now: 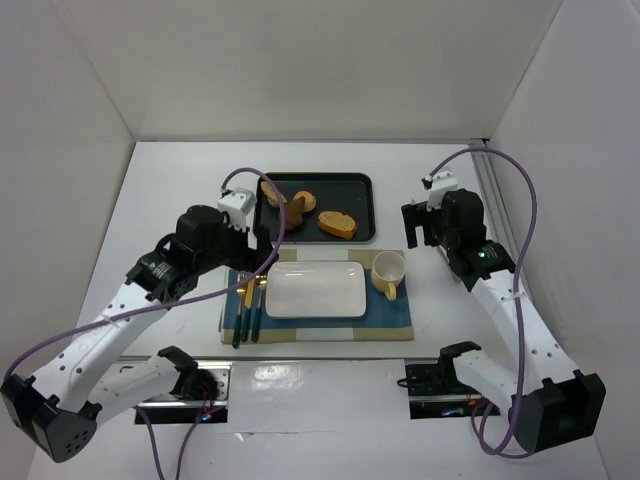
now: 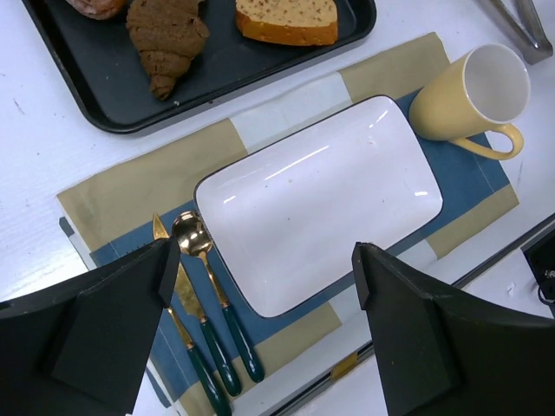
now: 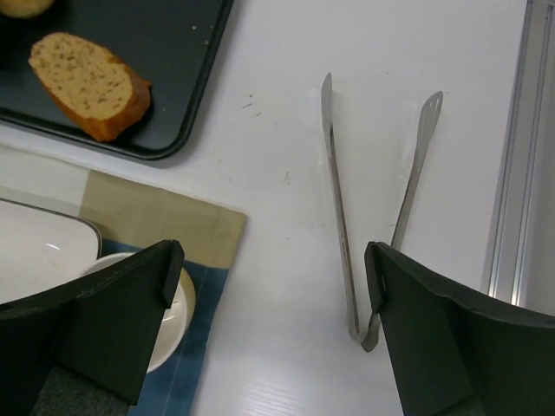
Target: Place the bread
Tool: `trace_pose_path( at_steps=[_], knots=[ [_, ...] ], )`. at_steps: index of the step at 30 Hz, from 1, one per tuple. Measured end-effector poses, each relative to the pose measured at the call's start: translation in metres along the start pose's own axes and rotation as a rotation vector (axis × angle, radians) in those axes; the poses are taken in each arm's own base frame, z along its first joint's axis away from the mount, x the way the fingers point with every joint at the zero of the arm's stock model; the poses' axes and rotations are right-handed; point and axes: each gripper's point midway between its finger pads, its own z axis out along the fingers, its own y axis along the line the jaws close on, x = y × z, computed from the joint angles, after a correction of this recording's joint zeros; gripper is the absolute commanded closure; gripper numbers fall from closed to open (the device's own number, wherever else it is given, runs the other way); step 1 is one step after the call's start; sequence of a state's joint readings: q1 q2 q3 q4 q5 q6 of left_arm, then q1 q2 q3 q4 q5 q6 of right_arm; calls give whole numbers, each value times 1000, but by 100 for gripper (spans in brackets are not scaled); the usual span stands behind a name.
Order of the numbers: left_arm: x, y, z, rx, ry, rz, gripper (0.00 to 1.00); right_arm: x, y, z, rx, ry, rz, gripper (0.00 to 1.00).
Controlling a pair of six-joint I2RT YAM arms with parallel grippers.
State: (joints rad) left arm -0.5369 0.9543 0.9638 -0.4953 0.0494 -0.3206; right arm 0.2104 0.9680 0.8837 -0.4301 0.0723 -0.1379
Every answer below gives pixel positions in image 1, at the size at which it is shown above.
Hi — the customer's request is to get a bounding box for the toasted bread slice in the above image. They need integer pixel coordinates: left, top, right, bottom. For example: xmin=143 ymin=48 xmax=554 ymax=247
xmin=318 ymin=211 xmax=357 ymax=240

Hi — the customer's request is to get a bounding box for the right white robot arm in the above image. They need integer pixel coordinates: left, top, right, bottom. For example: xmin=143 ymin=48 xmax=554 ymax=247
xmin=401 ymin=189 xmax=606 ymax=454

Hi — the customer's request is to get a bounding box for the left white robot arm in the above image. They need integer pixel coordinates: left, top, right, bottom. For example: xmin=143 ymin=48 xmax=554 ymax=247
xmin=1 ymin=205 xmax=281 ymax=463

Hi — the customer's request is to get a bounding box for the dark brown bread piece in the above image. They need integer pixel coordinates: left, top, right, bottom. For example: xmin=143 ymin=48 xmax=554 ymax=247
xmin=285 ymin=197 xmax=306 ymax=231

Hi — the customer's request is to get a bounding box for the bread slice far left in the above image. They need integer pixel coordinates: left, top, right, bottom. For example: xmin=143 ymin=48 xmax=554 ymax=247
xmin=260 ymin=181 xmax=287 ymax=208

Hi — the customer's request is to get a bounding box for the round bread slice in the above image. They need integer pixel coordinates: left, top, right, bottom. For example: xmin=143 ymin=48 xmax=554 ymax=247
xmin=293 ymin=191 xmax=317 ymax=212

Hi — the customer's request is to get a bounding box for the white rectangular plate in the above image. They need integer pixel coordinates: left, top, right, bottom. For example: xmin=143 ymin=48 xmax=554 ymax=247
xmin=266 ymin=261 xmax=366 ymax=319

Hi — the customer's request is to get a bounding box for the yellow mug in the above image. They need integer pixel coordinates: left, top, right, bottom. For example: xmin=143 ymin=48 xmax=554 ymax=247
xmin=371 ymin=251 xmax=406 ymax=301

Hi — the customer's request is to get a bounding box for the black baking tray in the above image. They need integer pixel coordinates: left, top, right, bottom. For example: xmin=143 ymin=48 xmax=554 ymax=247
xmin=252 ymin=172 xmax=379 ymax=245

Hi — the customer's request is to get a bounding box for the gold spoon green handle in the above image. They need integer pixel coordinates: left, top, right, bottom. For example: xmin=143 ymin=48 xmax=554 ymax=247
xmin=251 ymin=275 xmax=267 ymax=343

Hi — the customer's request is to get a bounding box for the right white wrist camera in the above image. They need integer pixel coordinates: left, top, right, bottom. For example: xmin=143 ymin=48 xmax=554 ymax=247
xmin=422 ymin=169 xmax=458 ymax=211

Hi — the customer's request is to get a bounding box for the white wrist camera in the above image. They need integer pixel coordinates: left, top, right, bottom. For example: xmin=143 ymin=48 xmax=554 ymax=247
xmin=217 ymin=188 xmax=256 ymax=232
xmin=422 ymin=169 xmax=458 ymax=211

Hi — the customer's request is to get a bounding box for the gold knife green handle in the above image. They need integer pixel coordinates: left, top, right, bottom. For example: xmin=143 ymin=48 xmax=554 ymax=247
xmin=240 ymin=279 xmax=255 ymax=342

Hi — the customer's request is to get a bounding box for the aluminium rail right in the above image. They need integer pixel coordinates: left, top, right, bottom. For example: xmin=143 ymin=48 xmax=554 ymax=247
xmin=471 ymin=152 xmax=517 ymax=258

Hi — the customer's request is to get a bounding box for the gold fork green handle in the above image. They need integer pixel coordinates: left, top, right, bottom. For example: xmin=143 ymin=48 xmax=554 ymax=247
xmin=231 ymin=273 xmax=249 ymax=349

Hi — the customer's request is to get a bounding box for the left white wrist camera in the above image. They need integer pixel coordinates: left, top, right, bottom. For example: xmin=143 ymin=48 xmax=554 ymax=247
xmin=217 ymin=188 xmax=256 ymax=232

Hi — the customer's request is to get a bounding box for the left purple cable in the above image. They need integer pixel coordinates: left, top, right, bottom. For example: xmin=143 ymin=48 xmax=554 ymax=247
xmin=2 ymin=167 xmax=289 ymax=480

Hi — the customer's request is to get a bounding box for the purple cable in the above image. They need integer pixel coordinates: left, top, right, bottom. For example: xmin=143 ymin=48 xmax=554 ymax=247
xmin=430 ymin=145 xmax=539 ymax=459
xmin=2 ymin=167 xmax=289 ymax=480

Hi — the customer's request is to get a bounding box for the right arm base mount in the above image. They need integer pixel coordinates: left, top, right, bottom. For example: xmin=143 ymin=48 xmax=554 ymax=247
xmin=396 ymin=363 xmax=485 ymax=420

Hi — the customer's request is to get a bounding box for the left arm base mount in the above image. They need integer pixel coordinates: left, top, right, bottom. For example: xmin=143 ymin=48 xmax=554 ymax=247
xmin=138 ymin=361 xmax=232 ymax=425

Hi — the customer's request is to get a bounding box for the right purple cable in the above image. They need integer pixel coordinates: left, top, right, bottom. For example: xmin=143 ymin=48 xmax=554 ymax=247
xmin=430 ymin=145 xmax=539 ymax=459

